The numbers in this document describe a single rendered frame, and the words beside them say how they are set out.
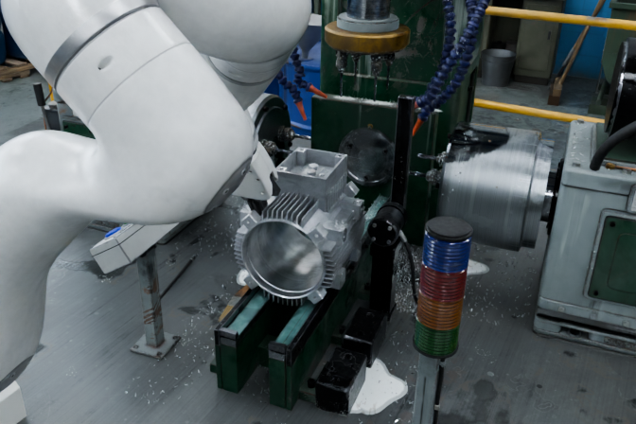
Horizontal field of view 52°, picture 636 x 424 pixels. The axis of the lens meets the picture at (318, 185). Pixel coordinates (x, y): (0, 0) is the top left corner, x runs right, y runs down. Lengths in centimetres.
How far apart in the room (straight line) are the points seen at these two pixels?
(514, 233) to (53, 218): 95
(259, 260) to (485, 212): 44
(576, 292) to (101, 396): 89
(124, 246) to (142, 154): 65
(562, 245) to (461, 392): 33
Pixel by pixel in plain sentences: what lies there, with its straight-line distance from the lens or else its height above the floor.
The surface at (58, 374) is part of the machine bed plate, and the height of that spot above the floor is 80.
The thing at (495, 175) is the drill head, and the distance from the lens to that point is 128.
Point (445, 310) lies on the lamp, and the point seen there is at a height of 111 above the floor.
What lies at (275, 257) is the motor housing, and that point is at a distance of 125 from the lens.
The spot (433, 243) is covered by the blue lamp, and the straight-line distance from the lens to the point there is 83.
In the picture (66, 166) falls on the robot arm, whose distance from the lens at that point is 55.
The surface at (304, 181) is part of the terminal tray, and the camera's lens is 114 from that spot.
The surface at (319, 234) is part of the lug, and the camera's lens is 108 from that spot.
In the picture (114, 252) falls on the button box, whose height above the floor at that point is 106.
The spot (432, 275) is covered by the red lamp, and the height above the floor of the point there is 116.
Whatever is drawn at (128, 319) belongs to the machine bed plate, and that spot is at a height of 80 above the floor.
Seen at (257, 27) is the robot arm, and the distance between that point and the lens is 56.
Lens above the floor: 162
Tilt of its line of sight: 25 degrees down
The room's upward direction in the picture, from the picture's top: 1 degrees clockwise
